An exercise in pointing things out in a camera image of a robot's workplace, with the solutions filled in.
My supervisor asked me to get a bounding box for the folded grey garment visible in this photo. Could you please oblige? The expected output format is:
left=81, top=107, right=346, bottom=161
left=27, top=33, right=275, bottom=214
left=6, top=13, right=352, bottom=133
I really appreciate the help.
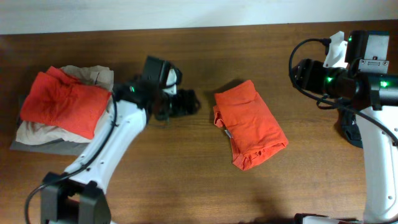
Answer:
left=10, top=116, right=91, bottom=155

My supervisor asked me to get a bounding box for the red soccer t-shirt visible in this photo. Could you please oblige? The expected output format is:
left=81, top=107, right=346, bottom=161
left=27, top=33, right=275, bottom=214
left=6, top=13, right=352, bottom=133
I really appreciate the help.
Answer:
left=213, top=80, right=289, bottom=170

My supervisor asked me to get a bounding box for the black garment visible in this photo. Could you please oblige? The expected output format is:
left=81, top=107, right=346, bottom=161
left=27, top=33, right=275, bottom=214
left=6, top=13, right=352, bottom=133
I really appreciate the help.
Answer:
left=338, top=110, right=363, bottom=149

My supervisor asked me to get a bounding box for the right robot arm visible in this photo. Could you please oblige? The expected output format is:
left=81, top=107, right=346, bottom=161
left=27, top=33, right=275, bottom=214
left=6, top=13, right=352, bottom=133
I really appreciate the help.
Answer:
left=288, top=30, right=397, bottom=223

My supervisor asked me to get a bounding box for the folded red shirt on stack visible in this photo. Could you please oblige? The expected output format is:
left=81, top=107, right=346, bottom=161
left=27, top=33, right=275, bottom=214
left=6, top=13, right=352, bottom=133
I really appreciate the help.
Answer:
left=20, top=67, right=111, bottom=139

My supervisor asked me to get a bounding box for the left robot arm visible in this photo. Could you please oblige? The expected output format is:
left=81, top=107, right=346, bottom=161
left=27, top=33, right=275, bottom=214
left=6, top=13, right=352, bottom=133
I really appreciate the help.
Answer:
left=39, top=56, right=201, bottom=223

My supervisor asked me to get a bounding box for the folded beige garment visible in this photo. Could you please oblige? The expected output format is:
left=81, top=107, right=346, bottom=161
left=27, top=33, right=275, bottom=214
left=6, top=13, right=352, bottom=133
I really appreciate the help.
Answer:
left=15, top=65, right=116, bottom=146

